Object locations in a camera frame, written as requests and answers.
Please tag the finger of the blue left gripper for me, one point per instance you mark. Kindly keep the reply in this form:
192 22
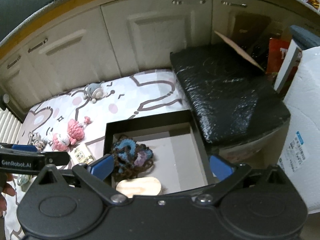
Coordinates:
27 148

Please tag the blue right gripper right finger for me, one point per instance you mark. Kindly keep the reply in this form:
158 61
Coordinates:
220 167

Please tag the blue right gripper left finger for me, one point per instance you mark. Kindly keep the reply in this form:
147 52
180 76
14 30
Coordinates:
102 167

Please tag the silver patterned pouch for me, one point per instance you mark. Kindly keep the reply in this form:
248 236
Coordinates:
35 139

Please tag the pink crochet bunny doll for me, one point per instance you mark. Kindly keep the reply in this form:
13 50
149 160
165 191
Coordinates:
75 132

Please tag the grey crochet doll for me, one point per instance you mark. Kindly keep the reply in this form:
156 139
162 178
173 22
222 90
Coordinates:
93 92

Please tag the person's left hand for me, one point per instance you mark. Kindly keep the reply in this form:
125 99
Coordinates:
8 190

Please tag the small printed card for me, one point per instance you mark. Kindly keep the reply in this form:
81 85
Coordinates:
82 155

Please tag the blue brown crochet item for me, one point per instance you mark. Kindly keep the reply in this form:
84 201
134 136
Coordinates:
130 158

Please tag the black storage box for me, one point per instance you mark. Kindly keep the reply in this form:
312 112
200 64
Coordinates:
180 160

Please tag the black wrapped cushion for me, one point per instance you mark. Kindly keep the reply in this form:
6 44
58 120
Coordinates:
231 98

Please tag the white bubble wrap package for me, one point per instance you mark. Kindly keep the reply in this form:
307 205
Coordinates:
299 158

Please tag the cartoon printed bed sheet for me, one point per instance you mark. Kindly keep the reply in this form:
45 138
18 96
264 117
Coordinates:
142 94

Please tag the brown cardboard flap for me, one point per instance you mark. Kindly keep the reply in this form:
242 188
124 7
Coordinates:
238 49

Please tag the red book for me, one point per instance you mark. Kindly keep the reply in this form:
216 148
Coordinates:
277 50

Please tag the white flat panel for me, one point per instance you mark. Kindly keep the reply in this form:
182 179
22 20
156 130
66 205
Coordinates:
289 62

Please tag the white cabinet doors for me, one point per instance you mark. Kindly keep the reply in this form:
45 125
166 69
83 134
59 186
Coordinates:
124 37

